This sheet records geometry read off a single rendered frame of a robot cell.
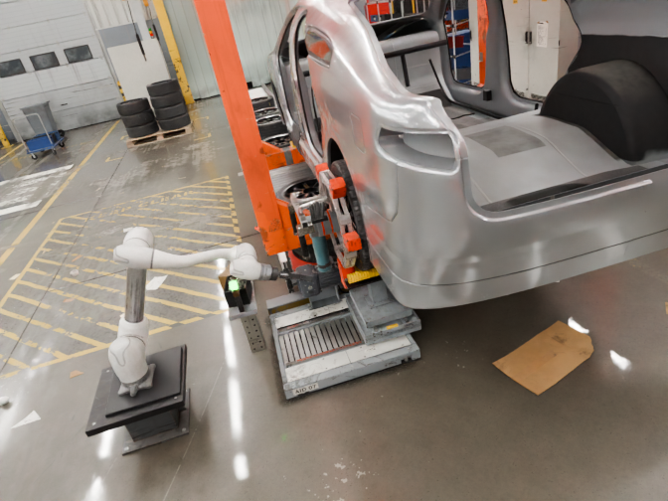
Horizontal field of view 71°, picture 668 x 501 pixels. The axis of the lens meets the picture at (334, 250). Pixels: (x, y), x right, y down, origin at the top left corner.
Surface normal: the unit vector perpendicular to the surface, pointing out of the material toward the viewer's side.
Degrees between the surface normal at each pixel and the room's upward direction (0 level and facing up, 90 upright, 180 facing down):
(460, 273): 107
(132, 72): 90
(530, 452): 0
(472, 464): 0
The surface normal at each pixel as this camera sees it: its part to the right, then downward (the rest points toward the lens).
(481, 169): -0.08, -0.65
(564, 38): 0.25, 0.42
